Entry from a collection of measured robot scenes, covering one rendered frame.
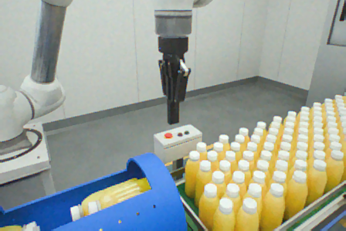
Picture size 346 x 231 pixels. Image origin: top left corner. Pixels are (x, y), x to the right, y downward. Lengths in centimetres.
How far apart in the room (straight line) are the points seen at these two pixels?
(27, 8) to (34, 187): 242
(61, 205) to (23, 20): 272
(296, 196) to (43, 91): 112
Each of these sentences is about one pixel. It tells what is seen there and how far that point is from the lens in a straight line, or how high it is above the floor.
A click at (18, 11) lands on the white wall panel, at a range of 331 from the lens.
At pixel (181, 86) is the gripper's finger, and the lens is 57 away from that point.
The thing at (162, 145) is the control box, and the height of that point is 109.
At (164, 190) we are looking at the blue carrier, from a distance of 62.
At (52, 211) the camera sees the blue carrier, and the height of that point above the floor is 107.
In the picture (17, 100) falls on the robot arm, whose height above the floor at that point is 126.
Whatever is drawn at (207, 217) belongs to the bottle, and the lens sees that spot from 84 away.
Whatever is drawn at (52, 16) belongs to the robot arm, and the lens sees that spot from 106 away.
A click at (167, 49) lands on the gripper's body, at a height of 154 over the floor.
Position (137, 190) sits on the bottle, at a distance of 67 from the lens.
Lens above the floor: 164
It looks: 22 degrees down
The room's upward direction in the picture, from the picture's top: straight up
